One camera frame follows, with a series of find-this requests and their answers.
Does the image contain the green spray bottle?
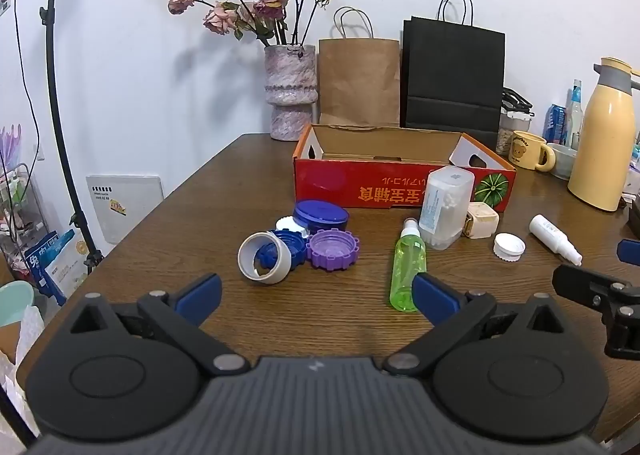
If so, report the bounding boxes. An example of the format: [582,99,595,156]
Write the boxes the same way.
[389,218,427,312]

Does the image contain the grey and white ring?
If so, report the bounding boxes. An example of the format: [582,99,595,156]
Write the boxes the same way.
[237,232,292,285]

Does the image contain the small white toothed cap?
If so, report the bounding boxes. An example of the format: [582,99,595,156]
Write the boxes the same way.
[275,216,307,236]

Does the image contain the purple toothed lid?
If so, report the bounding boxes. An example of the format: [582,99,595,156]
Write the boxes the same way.
[306,229,361,272]

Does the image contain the blue and white packets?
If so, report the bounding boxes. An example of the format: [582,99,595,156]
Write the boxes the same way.
[24,230,96,306]

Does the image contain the grey ceramic cup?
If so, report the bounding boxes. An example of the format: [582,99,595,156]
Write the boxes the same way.
[546,142,578,180]

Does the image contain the white plastic bottle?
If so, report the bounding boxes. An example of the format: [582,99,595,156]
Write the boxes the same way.
[529,215,584,267]

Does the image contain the black paper bag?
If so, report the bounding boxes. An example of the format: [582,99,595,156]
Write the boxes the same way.
[401,0,506,136]

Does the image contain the clear glass bottle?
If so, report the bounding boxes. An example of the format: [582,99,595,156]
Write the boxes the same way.
[564,80,585,148]

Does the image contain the clear jar with black lid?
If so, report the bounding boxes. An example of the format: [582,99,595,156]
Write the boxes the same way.
[496,87,535,154]

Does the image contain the black light stand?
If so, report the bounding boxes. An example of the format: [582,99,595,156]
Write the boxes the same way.
[40,0,103,276]

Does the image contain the small beige box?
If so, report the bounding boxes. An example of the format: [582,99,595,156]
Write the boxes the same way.
[462,202,500,239]

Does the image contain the yellow thermos jug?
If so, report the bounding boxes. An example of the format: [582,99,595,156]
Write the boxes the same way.
[567,57,640,212]

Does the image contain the mint green bin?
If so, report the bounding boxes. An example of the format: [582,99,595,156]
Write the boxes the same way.
[0,281,35,331]

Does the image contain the dark blue round lid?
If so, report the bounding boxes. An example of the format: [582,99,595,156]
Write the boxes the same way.
[293,200,350,237]

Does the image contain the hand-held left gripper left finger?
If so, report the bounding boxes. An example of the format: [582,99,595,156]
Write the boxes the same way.
[67,273,251,377]

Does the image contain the white ridged bottle cap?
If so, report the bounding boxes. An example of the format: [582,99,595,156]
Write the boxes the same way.
[493,233,526,262]

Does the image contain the wire storage rack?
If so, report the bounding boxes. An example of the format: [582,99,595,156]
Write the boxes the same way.
[0,162,46,281]

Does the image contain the clear cotton swab box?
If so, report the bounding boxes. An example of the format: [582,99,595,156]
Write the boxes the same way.
[419,166,475,251]

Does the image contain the red and orange cardboard box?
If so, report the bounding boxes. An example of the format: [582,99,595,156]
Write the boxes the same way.
[293,123,517,212]

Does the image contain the brown paper bag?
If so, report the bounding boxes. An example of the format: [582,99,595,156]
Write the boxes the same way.
[318,7,402,128]

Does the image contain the blue toothed lid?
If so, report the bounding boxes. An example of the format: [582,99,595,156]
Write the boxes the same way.
[255,230,308,272]

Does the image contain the yellow bear mug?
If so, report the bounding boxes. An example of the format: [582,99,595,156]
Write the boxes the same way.
[508,131,557,172]

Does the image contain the white plastic bag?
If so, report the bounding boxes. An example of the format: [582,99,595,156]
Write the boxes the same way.
[0,305,47,436]

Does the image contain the blue drink can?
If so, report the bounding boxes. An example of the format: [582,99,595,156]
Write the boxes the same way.
[543,104,568,146]

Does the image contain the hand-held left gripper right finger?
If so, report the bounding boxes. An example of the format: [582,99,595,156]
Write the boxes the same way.
[382,273,568,377]

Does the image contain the pink mottled ceramic vase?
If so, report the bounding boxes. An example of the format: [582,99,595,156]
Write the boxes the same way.
[264,44,319,142]

